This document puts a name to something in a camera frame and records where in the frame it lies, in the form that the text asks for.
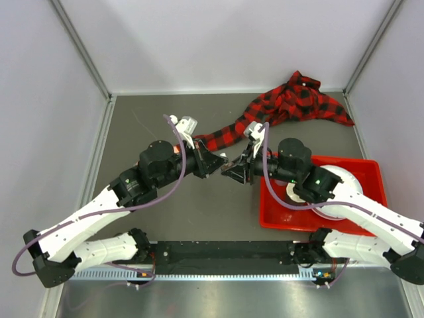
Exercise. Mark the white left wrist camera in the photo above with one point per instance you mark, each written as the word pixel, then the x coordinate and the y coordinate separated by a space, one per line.
pixel 185 127

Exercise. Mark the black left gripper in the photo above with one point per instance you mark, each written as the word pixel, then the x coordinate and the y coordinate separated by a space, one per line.
pixel 207 162

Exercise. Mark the white paper cup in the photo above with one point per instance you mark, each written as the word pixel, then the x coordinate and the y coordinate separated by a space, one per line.
pixel 291 197

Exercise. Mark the white slotted cable duct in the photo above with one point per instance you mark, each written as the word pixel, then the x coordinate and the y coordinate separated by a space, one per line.
pixel 116 274

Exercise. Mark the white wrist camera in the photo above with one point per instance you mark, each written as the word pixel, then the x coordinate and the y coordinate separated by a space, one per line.
pixel 185 127
pixel 256 134

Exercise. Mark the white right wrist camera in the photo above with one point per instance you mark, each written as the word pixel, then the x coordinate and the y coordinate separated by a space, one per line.
pixel 256 134

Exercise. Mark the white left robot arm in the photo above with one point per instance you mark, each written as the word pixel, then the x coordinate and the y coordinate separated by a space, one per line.
pixel 66 249

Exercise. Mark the red black plaid shirt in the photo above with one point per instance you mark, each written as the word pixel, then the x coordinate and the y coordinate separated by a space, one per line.
pixel 299 99

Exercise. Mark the glitter nail polish bottle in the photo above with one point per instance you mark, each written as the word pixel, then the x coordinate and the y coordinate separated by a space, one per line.
pixel 225 161

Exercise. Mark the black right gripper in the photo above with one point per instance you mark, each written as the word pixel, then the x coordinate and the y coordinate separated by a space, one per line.
pixel 239 171

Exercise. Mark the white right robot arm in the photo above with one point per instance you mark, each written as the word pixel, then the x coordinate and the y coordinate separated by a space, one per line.
pixel 296 183

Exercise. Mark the red plastic tray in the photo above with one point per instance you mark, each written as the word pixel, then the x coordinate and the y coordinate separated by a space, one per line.
pixel 274 216

